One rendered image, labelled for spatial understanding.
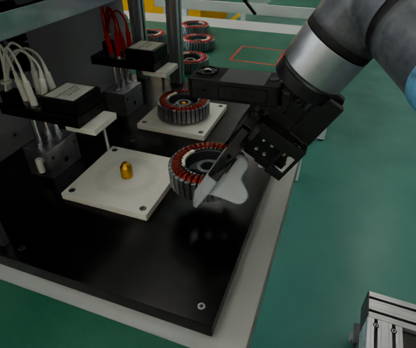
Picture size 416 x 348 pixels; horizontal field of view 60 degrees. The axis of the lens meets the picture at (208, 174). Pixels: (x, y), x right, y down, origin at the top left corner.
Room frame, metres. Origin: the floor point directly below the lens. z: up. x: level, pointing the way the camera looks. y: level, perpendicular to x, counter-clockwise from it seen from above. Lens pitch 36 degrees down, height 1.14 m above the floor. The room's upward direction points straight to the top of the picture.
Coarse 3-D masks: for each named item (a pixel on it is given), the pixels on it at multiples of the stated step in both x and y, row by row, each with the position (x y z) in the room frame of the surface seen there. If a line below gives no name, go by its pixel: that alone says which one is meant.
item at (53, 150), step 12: (72, 132) 0.55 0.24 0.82; (36, 144) 0.51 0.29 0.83; (48, 144) 0.51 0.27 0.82; (60, 144) 0.52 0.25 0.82; (72, 144) 0.54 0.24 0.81; (36, 156) 0.49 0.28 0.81; (48, 156) 0.49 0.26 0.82; (60, 156) 0.51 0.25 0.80; (72, 156) 0.53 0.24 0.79; (36, 168) 0.50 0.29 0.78; (48, 168) 0.49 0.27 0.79; (60, 168) 0.50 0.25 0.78
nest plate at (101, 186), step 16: (112, 160) 0.53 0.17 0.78; (128, 160) 0.53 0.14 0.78; (144, 160) 0.53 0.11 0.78; (160, 160) 0.53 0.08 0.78; (80, 176) 0.48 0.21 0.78; (96, 176) 0.48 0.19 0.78; (112, 176) 0.48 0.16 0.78; (144, 176) 0.48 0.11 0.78; (160, 176) 0.48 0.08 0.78; (64, 192) 0.44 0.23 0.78; (80, 192) 0.44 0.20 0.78; (96, 192) 0.44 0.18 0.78; (112, 192) 0.44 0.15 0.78; (128, 192) 0.44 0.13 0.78; (144, 192) 0.44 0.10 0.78; (160, 192) 0.44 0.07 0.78; (112, 208) 0.40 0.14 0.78; (128, 208) 0.40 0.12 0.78; (144, 208) 0.40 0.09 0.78
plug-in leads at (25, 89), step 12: (0, 48) 0.52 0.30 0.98; (24, 48) 0.53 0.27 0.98; (12, 60) 0.53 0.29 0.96; (12, 72) 0.51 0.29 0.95; (36, 72) 0.54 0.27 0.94; (48, 72) 0.54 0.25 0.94; (24, 84) 0.49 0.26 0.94; (36, 84) 0.54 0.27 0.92; (48, 84) 0.54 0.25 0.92; (12, 96) 0.52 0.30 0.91; (24, 96) 0.51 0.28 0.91
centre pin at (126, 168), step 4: (124, 164) 0.47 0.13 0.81; (128, 164) 0.48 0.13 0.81; (120, 168) 0.47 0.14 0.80; (124, 168) 0.47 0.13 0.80; (128, 168) 0.47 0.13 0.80; (120, 172) 0.48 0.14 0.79; (124, 172) 0.47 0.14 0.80; (128, 172) 0.47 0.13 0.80; (132, 172) 0.48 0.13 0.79; (124, 176) 0.47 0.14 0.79; (128, 176) 0.47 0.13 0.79; (132, 176) 0.48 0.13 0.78
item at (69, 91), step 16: (48, 96) 0.49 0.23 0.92; (64, 96) 0.49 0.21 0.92; (80, 96) 0.49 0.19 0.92; (96, 96) 0.51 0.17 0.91; (16, 112) 0.50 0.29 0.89; (32, 112) 0.49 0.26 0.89; (48, 112) 0.48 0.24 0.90; (64, 112) 0.47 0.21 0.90; (80, 112) 0.47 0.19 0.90; (96, 112) 0.50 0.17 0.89; (112, 112) 0.52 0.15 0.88; (32, 128) 0.50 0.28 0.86; (48, 128) 0.53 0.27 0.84; (80, 128) 0.47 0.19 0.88; (96, 128) 0.46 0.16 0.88
